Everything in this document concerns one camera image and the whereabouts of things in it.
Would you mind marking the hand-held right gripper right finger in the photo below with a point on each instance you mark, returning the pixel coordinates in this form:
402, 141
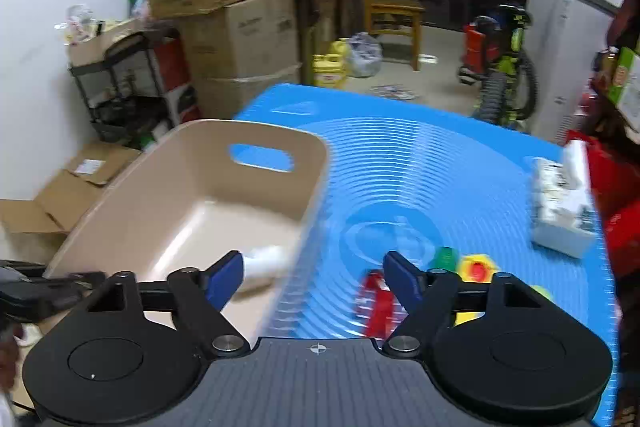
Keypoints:
402, 279

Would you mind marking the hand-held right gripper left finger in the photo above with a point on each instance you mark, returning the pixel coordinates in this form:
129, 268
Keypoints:
227, 277

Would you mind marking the red toy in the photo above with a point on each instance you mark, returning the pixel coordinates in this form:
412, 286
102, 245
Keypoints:
372, 302

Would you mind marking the white plastic bottle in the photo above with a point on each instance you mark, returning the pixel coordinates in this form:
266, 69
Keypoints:
265, 259

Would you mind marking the green toy block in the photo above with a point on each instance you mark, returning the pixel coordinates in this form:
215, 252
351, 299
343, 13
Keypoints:
445, 257

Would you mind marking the yellow toy block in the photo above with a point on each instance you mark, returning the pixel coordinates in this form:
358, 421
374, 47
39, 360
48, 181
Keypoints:
470, 264

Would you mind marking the beige plastic basket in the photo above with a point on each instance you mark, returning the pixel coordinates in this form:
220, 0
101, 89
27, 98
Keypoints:
200, 167

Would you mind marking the open cardboard box with label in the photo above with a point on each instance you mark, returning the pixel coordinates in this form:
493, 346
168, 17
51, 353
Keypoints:
60, 202

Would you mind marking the blue silicone mat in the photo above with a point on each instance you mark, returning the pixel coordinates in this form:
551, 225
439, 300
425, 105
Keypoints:
410, 167

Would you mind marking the white tissue box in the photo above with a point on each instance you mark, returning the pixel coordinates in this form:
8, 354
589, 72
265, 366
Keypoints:
560, 217

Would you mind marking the taped cardboard box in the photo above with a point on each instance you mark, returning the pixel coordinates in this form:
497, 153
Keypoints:
240, 94

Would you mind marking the scattered paper on floor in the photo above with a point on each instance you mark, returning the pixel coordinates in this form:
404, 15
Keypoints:
395, 92

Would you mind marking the red and black box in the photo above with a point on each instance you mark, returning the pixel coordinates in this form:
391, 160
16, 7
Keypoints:
175, 82

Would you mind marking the green and black bicycle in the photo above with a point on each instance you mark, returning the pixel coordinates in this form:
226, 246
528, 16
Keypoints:
500, 82

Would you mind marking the yellow plastic jug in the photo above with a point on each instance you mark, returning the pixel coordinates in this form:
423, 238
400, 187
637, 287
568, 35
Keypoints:
330, 69

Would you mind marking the clear plastic bag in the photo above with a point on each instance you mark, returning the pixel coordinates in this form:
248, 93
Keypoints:
365, 57

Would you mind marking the red gift boxes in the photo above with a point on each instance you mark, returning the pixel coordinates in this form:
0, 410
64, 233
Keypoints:
622, 227

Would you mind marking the large closed cardboard box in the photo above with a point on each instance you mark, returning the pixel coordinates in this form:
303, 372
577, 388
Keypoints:
245, 37

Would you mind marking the small open cardboard box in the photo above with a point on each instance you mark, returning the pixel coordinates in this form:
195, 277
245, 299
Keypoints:
95, 47

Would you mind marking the wooden chair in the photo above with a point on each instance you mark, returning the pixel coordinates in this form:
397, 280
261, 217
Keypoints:
392, 9

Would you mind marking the white chest freezer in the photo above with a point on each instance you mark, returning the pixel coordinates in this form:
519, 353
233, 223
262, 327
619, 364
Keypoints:
560, 57

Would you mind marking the dark wooden cabinet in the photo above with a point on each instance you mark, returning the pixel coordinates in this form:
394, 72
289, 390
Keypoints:
320, 7

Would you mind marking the green and white box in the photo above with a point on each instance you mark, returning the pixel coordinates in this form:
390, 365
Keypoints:
627, 77

